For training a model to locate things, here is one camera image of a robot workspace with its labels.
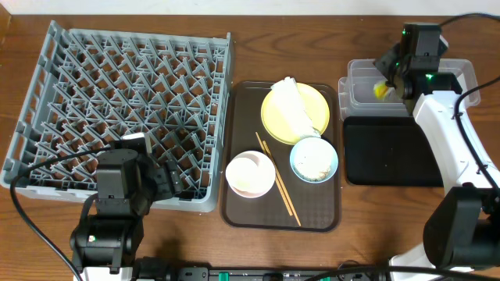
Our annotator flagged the wooden chopstick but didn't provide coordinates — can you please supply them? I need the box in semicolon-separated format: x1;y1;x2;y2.
255;131;293;216
262;141;302;226

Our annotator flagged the light blue bowl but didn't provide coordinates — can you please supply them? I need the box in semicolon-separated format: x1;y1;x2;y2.
289;137;339;183

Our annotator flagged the wooden chopstick left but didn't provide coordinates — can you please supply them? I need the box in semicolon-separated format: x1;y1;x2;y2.
255;131;293;216

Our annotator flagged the white bowl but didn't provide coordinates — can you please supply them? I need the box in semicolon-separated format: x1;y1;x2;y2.
226;151;275;198

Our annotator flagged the grey plastic dishwasher rack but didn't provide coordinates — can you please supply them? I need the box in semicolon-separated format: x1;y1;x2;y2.
1;22;234;212

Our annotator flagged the brown plastic serving tray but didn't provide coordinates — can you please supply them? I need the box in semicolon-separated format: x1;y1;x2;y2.
220;81;341;233

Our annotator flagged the yellow round plate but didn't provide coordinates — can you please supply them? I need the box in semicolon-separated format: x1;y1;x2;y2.
260;83;330;145

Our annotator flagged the wooden chopstick right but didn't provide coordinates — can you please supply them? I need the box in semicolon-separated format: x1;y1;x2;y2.
262;141;302;226

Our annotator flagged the white napkin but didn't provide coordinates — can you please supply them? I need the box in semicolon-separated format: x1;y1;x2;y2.
271;76;320;140

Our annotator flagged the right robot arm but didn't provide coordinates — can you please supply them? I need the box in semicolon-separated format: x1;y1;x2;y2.
373;23;499;280

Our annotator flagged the black waste tray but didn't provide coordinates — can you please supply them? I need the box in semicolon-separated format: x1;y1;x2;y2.
343;116;443;187

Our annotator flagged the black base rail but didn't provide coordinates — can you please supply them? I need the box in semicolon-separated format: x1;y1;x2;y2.
132;256;500;281

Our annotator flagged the yellow green wrapper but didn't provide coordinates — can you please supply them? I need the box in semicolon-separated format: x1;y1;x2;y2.
373;80;391;100

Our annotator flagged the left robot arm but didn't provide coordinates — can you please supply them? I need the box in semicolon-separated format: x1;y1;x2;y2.
70;133;183;280

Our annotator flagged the clear plastic waste bin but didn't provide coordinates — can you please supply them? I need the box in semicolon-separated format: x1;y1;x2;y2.
338;59;478;119

